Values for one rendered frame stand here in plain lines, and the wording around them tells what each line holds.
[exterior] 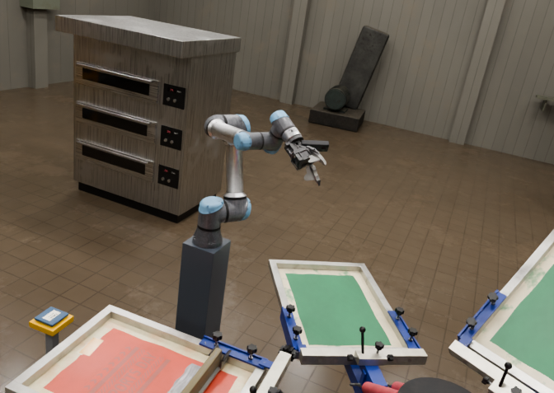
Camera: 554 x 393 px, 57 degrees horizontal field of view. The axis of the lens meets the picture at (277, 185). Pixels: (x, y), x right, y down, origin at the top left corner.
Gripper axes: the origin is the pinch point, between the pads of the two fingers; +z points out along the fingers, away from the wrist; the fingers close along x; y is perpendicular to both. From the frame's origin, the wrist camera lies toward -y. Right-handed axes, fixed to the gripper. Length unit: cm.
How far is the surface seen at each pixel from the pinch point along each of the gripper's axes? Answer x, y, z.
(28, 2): -456, 46, -757
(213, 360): -40, 66, 35
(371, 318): -83, -17, 45
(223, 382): -48, 65, 43
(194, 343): -55, 68, 22
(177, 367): -51, 79, 29
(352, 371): -63, 12, 64
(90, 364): -48, 109, 12
